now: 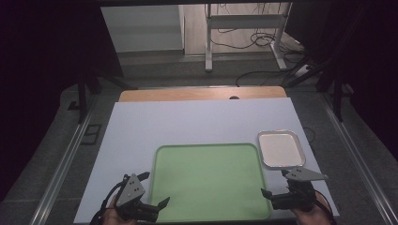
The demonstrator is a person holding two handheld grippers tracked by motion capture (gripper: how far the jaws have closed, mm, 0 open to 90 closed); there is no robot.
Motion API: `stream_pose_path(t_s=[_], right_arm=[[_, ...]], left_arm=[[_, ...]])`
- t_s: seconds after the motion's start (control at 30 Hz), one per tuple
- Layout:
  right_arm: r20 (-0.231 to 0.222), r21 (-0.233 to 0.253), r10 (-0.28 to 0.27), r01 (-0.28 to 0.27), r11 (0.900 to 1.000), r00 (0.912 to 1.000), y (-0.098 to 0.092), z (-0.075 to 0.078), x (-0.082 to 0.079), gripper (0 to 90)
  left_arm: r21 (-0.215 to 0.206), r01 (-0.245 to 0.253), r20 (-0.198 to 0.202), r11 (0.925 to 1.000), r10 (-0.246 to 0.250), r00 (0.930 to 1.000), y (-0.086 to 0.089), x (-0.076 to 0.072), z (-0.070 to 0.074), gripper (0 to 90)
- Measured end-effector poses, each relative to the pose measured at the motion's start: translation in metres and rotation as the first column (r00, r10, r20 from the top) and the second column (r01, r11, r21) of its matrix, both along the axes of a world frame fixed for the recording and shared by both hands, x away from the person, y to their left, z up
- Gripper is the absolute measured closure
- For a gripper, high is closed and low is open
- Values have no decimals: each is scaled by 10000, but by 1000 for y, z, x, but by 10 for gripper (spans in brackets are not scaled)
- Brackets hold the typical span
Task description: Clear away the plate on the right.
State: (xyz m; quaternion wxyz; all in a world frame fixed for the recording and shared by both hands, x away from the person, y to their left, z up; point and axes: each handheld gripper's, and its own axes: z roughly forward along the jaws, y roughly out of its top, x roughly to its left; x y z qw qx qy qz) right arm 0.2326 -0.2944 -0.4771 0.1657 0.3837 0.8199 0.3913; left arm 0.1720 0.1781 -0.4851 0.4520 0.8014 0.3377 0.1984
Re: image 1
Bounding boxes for white power strip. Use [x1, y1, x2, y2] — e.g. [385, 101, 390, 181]
[293, 63, 312, 79]

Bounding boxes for black floor socket plate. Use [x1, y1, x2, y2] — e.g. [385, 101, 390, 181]
[80, 123, 103, 146]

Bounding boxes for green plastic tray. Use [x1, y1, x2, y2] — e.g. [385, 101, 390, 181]
[147, 142, 272, 223]

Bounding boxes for wooden table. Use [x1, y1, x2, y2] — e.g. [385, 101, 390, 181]
[117, 85, 288, 103]

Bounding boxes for person's left hand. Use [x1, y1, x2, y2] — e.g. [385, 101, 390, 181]
[101, 194, 139, 225]

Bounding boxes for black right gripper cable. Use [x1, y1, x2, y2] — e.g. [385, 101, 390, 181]
[314, 189, 338, 225]

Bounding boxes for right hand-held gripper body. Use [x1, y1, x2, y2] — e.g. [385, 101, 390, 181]
[269, 166, 329, 213]

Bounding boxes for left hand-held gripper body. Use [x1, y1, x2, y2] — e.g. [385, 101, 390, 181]
[114, 173, 160, 223]

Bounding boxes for small silver metal tray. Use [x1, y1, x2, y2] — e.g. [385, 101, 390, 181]
[257, 128, 307, 171]

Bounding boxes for tangled black floor cables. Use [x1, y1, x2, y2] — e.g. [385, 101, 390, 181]
[208, 3, 308, 64]

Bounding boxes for white table board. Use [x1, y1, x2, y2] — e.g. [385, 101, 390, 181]
[73, 97, 341, 225]

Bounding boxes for black metal stand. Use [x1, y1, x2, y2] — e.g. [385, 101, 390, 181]
[67, 59, 139, 125]
[283, 52, 356, 124]

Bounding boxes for aluminium floor rail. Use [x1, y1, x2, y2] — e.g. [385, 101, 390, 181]
[28, 95, 99, 225]
[319, 93, 398, 225]

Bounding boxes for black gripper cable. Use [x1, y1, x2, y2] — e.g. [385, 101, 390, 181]
[89, 181, 126, 225]
[314, 189, 338, 225]

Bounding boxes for long black floor cable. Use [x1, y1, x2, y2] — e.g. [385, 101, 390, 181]
[235, 68, 302, 88]

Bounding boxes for white metal desk frame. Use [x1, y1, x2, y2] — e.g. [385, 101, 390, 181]
[204, 2, 294, 73]

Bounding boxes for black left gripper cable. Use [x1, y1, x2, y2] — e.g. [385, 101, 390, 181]
[89, 181, 126, 225]

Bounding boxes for person's right hand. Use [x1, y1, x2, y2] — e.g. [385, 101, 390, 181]
[290, 190, 333, 225]

